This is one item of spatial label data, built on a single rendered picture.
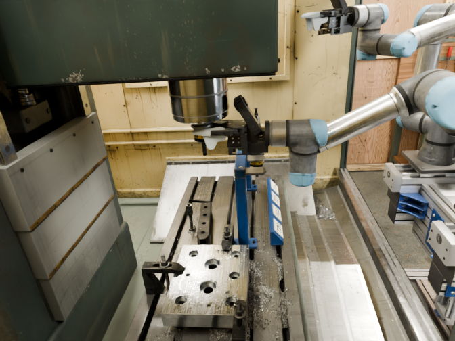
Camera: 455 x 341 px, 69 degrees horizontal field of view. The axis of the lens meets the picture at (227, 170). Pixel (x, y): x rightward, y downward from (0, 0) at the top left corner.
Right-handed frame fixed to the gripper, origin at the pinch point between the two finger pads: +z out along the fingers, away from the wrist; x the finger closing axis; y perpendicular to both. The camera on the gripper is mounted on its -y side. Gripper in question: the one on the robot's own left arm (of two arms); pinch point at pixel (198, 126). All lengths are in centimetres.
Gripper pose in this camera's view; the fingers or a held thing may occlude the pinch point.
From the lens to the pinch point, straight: 94.0
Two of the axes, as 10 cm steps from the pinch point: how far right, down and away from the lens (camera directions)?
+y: 0.4, 9.0, 4.3
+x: 0.8, -4.3, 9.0
